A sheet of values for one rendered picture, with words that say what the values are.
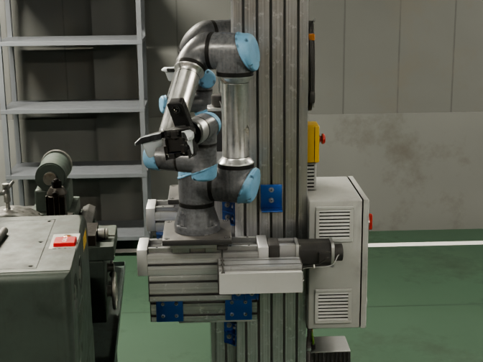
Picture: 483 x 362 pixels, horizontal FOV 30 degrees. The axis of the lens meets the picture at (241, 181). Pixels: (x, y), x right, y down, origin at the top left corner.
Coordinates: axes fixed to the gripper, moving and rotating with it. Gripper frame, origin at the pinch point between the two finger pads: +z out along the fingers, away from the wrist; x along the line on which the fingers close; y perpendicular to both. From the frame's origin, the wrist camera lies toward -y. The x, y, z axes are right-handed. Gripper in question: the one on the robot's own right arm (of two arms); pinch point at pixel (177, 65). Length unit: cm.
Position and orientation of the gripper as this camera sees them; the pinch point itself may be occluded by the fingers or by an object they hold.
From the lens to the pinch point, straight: 394.1
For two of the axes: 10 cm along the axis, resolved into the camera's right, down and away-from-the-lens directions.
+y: 1.3, 9.5, 2.9
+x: 9.1, -2.4, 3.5
